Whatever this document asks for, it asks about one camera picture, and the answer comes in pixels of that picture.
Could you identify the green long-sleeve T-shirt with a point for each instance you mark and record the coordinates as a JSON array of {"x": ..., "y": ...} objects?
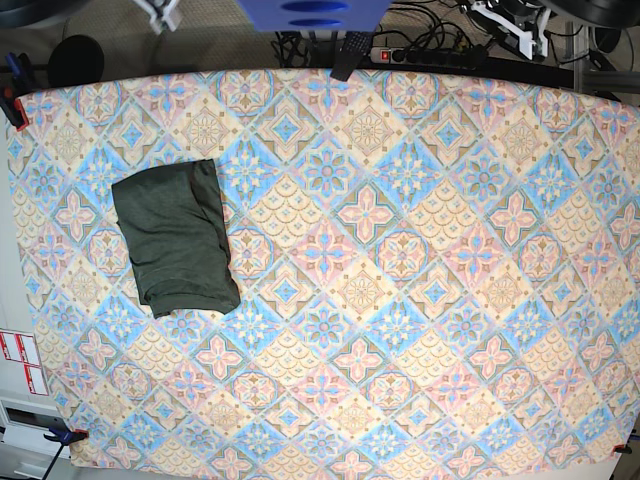
[{"x": 173, "y": 223}]

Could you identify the black round stool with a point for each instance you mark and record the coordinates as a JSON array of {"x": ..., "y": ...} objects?
[{"x": 77, "y": 60}]

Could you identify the white power strip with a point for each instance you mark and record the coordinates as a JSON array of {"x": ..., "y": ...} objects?
[{"x": 414, "y": 56}]

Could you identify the blue clamp top left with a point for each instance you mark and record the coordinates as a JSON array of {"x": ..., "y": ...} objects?
[{"x": 11, "y": 105}]

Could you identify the blue clamp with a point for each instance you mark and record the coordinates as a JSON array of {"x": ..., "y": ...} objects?
[
  {"x": 64, "y": 438},
  {"x": 11, "y": 105}
]

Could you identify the black remote control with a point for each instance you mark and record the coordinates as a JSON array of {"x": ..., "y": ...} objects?
[{"x": 355, "y": 47}]

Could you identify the colourful patterned tablecloth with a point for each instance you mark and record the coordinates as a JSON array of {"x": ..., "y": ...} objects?
[{"x": 439, "y": 275}]

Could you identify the red white labels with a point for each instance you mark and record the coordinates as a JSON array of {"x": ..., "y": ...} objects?
[{"x": 19, "y": 352}]

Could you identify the orange clamp bottom right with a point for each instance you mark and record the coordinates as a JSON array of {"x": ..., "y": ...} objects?
[{"x": 623, "y": 449}]

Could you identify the blue clamp bottom left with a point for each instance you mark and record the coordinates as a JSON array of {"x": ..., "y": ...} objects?
[{"x": 64, "y": 438}]

